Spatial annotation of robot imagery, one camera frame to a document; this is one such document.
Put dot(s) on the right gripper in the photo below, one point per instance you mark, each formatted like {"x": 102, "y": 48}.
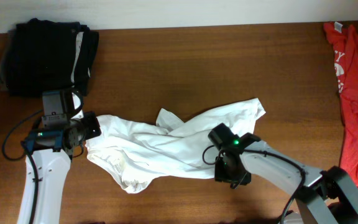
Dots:
{"x": 220, "y": 135}

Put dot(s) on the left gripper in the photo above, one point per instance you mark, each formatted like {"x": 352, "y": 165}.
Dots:
{"x": 91, "y": 125}

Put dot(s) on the white t-shirt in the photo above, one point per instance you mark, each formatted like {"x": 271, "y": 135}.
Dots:
{"x": 135, "y": 153}

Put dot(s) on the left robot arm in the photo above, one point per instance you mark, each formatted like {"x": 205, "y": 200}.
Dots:
{"x": 48, "y": 157}

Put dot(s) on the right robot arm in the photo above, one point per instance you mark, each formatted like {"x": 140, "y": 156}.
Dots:
{"x": 316, "y": 196}

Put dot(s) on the folded black clothes stack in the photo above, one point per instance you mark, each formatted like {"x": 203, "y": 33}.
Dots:
{"x": 42, "y": 55}

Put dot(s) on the red t-shirt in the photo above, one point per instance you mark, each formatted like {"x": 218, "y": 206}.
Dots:
{"x": 345, "y": 46}

